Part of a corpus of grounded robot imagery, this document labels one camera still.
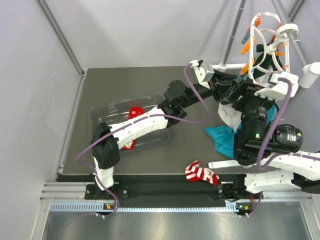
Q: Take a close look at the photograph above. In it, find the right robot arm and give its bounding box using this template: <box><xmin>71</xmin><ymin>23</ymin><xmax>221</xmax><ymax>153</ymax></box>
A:
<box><xmin>220</xmin><ymin>77</ymin><xmax>320</xmax><ymax>201</ymax></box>

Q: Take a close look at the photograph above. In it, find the grey drying rack frame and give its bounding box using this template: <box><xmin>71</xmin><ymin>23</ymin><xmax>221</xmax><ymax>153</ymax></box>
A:
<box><xmin>204</xmin><ymin>0</ymin><xmax>320</xmax><ymax>171</ymax></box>

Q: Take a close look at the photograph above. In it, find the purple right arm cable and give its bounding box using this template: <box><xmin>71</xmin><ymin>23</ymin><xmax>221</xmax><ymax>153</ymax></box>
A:
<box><xmin>239</xmin><ymin>77</ymin><xmax>320</xmax><ymax>218</ymax></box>

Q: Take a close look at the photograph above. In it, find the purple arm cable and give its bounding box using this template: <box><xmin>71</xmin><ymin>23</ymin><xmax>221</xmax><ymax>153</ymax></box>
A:
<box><xmin>49</xmin><ymin>63</ymin><xmax>211</xmax><ymax>235</ymax></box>
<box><xmin>239</xmin><ymin>77</ymin><xmax>320</xmax><ymax>218</ymax></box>

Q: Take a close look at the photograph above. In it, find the dark green sock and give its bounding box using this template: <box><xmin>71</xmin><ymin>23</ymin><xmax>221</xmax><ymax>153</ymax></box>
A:
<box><xmin>253</xmin><ymin>43</ymin><xmax>278</xmax><ymax>78</ymax></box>

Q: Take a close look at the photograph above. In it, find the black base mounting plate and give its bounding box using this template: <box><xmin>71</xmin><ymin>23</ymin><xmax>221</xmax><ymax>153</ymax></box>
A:
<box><xmin>56</xmin><ymin>173</ymin><xmax>263</xmax><ymax>203</ymax></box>

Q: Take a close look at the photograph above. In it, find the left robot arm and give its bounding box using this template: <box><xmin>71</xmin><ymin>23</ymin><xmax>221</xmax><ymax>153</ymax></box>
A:
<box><xmin>90</xmin><ymin>71</ymin><xmax>236</xmax><ymax>199</ymax></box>

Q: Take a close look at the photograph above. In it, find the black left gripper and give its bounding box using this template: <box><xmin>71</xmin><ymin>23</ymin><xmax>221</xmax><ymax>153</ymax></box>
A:
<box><xmin>179</xmin><ymin>68</ymin><xmax>240</xmax><ymax>109</ymax></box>

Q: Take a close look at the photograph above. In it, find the red striped santa sock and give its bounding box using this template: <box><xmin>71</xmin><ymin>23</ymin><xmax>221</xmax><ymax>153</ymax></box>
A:
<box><xmin>184</xmin><ymin>160</ymin><xmax>219</xmax><ymax>187</ymax></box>

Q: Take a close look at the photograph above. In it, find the red snowflake bear sock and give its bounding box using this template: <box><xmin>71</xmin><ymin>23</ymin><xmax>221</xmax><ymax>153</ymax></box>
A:
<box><xmin>123</xmin><ymin>106</ymin><xmax>144</xmax><ymax>150</ymax></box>

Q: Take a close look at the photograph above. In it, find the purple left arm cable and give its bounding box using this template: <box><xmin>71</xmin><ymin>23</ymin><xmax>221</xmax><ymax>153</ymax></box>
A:
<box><xmin>49</xmin><ymin>63</ymin><xmax>211</xmax><ymax>235</ymax></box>

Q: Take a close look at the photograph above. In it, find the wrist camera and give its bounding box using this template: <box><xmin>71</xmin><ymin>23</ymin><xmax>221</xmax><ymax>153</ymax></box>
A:
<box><xmin>190</xmin><ymin>60</ymin><xmax>215</xmax><ymax>89</ymax></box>
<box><xmin>254</xmin><ymin>71</ymin><xmax>299</xmax><ymax>102</ymax></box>

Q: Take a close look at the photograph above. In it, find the teal cloth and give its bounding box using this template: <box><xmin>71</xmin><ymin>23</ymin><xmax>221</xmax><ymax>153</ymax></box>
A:
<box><xmin>204</xmin><ymin>104</ymin><xmax>280</xmax><ymax>160</ymax></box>

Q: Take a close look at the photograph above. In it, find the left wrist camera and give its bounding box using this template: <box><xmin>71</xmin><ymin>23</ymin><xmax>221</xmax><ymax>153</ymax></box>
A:
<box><xmin>190</xmin><ymin>60</ymin><xmax>215</xmax><ymax>89</ymax></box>

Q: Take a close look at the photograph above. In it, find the white round clip hanger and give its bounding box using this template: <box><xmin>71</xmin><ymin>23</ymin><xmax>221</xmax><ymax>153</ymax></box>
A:
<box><xmin>236</xmin><ymin>11</ymin><xmax>299</xmax><ymax>81</ymax></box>

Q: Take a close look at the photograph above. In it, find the clear plastic bin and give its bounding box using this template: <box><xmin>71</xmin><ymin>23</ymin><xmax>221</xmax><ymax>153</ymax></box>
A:
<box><xmin>87</xmin><ymin>92</ymin><xmax>175</xmax><ymax>156</ymax></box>

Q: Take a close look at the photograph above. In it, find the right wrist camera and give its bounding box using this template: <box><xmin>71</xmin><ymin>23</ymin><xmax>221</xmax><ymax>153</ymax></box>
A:
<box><xmin>254</xmin><ymin>71</ymin><xmax>299</xmax><ymax>102</ymax></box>

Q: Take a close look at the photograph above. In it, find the white cloth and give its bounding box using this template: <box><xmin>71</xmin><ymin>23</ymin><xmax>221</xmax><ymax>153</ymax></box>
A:
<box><xmin>218</xmin><ymin>103</ymin><xmax>242</xmax><ymax>132</ymax></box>

